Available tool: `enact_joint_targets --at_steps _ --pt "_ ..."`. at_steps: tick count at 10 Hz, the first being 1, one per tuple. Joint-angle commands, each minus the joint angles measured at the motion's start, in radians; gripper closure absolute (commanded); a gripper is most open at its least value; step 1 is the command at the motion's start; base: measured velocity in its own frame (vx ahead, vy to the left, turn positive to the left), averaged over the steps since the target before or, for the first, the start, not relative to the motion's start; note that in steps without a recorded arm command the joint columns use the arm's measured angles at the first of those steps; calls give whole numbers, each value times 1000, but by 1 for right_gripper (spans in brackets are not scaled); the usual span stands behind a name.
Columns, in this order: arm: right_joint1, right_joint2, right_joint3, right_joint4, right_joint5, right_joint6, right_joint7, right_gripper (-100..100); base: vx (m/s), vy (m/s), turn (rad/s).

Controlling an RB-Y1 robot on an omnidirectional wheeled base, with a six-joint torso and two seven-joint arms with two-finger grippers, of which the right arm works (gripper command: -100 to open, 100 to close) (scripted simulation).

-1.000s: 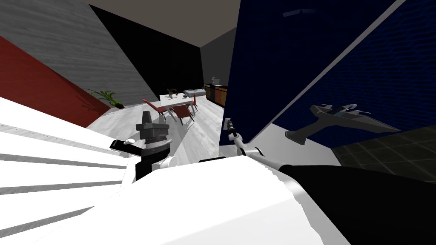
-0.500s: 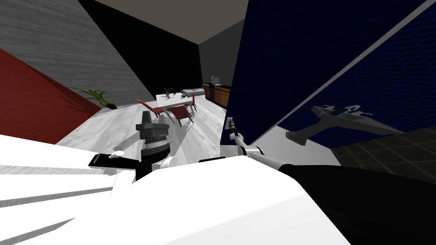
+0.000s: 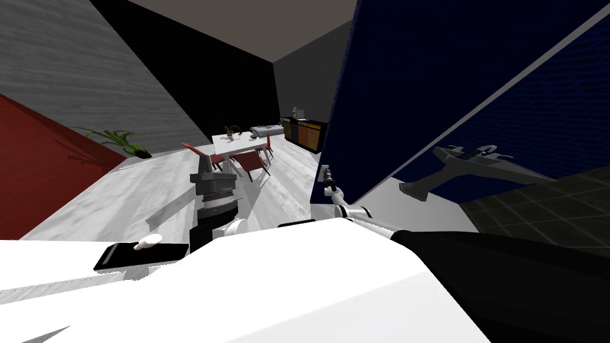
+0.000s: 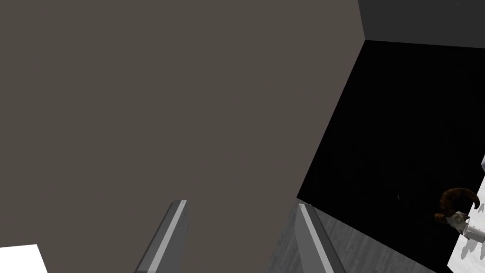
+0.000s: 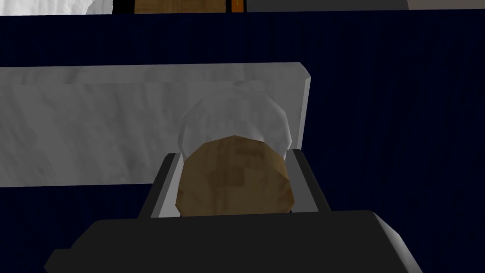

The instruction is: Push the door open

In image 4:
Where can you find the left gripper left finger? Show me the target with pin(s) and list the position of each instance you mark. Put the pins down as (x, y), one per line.
(166, 242)

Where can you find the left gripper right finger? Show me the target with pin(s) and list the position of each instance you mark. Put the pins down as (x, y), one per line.
(312, 242)

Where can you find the brown horned ram head trophy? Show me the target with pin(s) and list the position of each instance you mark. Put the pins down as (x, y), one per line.
(456, 206)

